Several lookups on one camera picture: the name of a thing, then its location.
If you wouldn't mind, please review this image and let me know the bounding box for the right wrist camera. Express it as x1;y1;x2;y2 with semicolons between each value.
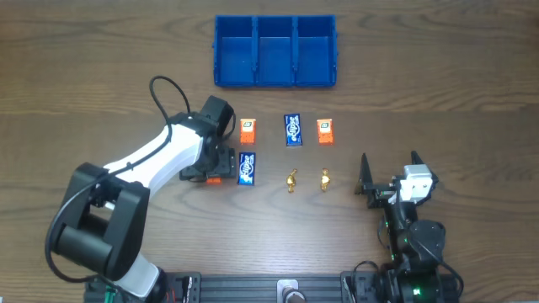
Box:
393;164;435;205

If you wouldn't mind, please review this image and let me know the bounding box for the mounting rail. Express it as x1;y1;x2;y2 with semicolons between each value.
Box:
83;271;460;303

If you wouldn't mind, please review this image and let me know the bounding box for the blue tray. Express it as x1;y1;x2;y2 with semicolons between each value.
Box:
212;14;339;88

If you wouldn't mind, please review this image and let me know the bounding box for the gold wrapped candy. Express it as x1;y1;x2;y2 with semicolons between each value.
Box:
319;167;332;193
285;168;299;194

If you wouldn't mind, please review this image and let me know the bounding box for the blue candy pack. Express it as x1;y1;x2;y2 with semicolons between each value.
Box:
283;113;304;147
237;151;257;187

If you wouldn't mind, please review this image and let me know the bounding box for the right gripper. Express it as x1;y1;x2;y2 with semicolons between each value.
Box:
355;150;440;210

